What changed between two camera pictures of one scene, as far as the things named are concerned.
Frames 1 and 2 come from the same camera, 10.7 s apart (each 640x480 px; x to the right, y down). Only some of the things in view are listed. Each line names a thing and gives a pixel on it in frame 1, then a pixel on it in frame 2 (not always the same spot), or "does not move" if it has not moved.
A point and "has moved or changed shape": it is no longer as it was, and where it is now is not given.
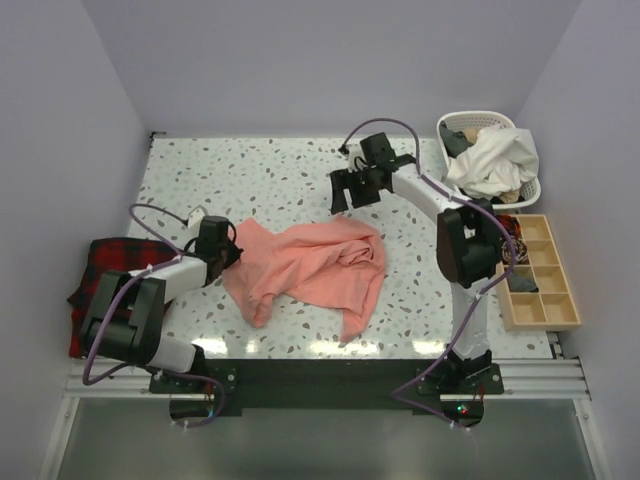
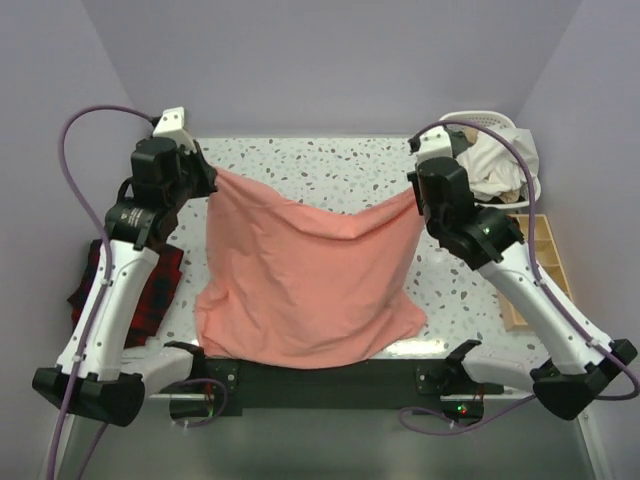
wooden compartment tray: [552, 305] does not move
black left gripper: [233, 255] -> [207, 171]
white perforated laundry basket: [460, 120] does not move
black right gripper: [341, 180] -> [412, 176]
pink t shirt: [338, 262] has moved or changed shape
